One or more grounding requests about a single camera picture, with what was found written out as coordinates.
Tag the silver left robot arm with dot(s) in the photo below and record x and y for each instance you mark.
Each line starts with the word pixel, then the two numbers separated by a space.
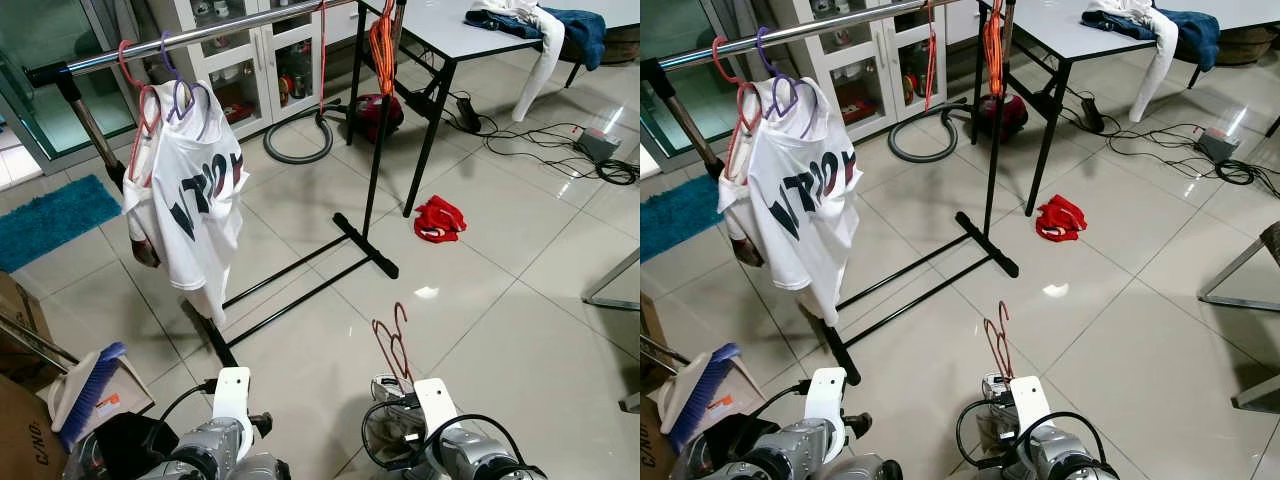
pixel 215 450
pixel 800 450

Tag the orange hanger bunch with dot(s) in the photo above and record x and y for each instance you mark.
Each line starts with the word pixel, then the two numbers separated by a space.
pixel 993 50
pixel 382 50

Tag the purple hanger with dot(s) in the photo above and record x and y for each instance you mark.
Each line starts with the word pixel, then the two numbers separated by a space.
pixel 168 65
pixel 763 60

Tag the beige dustpan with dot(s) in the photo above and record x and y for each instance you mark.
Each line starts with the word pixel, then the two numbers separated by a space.
pixel 130 395
pixel 748 395

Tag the black plastic bag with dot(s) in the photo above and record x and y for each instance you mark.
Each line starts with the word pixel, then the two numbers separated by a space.
pixel 130 445
pixel 735 450

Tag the blue bristle hand brush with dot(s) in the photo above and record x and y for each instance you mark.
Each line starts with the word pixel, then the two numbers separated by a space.
pixel 705 395
pixel 90 395

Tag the red cloth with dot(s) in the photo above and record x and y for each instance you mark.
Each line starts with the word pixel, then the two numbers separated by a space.
pixel 1060 220
pixel 440 220

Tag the small brown cardboard box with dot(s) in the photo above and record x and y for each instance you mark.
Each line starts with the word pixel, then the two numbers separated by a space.
pixel 18 310
pixel 650 320

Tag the brown plaid chair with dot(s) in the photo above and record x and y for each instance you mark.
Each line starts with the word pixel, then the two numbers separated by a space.
pixel 610 290
pixel 1235 270

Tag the teal floor mat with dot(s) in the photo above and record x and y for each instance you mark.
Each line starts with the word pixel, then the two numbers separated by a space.
pixel 675 220
pixel 50 225

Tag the red vacuum cleaner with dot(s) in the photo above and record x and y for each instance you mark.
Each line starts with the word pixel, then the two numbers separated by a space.
pixel 378 115
pixel 1003 113

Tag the black power adapter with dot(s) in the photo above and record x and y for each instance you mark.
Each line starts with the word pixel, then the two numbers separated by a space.
pixel 1093 115
pixel 468 115

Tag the grey power box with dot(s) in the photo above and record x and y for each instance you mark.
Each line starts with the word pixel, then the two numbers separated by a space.
pixel 1217 145
pixel 598 145

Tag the white long sleeve garment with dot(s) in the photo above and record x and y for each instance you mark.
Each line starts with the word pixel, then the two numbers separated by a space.
pixel 540 70
pixel 1160 70

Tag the white table black legs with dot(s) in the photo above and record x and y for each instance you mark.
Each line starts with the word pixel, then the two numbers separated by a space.
pixel 450 35
pixel 1070 35

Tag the black metal clothes rack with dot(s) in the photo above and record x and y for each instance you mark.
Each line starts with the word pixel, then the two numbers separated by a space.
pixel 200 35
pixel 800 35

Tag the blue jeans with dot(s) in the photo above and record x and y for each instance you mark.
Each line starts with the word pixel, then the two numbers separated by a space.
pixel 1200 35
pixel 585 35

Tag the brown round basket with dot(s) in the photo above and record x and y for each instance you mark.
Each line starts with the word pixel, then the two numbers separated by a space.
pixel 1245 45
pixel 622 45

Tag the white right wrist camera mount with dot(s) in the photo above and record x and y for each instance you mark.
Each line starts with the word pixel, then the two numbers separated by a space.
pixel 435 400
pixel 1030 398

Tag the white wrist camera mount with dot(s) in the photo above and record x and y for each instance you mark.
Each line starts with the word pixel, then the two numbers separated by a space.
pixel 1030 398
pixel 232 395
pixel 435 400
pixel 826 395

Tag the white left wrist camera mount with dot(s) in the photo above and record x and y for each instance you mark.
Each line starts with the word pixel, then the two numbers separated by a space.
pixel 826 395
pixel 232 395

